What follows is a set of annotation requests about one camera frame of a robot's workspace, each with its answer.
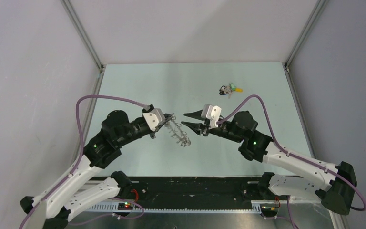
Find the large silver keyring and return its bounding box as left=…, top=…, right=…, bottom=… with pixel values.
left=164, top=115, right=191, bottom=147

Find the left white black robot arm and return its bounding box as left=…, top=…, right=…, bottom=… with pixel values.
left=20, top=109, right=173, bottom=229

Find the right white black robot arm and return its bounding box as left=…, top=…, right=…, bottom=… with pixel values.
left=182, top=106, right=357, bottom=215

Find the bunch of coloured keys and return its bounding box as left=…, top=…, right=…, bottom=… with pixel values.
left=219, top=83, right=243, bottom=99

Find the left small circuit board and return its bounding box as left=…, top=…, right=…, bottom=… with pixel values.
left=117, top=202, right=134, bottom=211

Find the small circuit board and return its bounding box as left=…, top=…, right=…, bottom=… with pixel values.
left=117, top=202, right=134, bottom=211
left=261, top=206, right=277, bottom=212

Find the right small circuit board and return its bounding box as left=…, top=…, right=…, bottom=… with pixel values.
left=261, top=206, right=277, bottom=212

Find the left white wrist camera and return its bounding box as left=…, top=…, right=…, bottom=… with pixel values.
left=142, top=108, right=166, bottom=132

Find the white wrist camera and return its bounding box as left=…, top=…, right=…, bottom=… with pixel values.
left=142, top=108, right=166, bottom=132
left=201, top=104, right=222, bottom=129

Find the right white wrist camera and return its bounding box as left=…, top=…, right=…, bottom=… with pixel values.
left=201, top=104, right=222, bottom=129

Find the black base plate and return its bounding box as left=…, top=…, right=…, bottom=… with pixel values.
left=116, top=177, right=276, bottom=210

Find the grey slotted cable duct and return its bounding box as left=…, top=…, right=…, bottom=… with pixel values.
left=85, top=202, right=263, bottom=214

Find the left aluminium frame post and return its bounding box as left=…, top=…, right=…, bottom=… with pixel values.
left=61, top=0, right=104, bottom=73

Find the aluminium frame post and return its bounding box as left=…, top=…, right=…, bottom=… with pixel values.
left=61, top=0, right=104, bottom=73
left=284, top=0, right=329, bottom=73

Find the right aluminium frame post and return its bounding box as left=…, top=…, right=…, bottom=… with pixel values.
left=284, top=0, right=329, bottom=73

